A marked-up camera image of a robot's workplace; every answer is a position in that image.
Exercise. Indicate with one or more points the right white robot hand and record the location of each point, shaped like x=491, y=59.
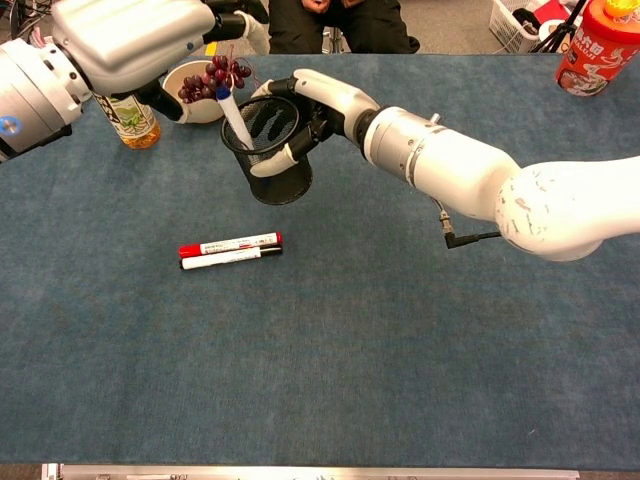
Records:
x=335, y=100

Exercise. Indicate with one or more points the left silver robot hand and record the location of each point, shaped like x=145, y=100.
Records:
x=135, y=35

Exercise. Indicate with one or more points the black mesh pen holder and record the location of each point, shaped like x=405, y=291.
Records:
x=280, y=185

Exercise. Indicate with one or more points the blue cap whiteboard marker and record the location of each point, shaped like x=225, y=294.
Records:
x=235, y=120

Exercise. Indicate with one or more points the red cap whiteboard marker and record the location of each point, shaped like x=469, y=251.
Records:
x=225, y=245

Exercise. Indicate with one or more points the black cap whiteboard marker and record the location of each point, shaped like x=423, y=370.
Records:
x=220, y=260

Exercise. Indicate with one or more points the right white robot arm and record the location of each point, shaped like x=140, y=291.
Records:
x=475, y=165

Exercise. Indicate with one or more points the metal stool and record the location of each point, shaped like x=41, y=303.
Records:
x=334, y=40

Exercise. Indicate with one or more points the yellow floor tape strip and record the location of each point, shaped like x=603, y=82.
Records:
x=211, y=49

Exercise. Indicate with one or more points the seated person black trousers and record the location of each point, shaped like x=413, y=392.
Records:
x=300, y=25

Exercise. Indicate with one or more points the dark red grape bunch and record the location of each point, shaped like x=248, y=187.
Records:
x=210, y=82

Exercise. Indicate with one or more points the amber tea bottle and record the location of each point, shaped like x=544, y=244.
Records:
x=135, y=130

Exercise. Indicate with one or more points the cream bowl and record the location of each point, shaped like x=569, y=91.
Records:
x=200, y=116

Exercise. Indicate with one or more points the white plastic basket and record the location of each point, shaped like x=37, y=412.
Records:
x=505, y=25

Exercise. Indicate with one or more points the red paper sheet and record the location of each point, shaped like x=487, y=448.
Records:
x=550, y=9

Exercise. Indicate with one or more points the black tripod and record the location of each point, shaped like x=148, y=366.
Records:
x=562, y=31

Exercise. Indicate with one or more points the blue felt table cover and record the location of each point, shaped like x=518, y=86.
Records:
x=350, y=350

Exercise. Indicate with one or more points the red snack canister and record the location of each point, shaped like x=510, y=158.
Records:
x=595, y=50

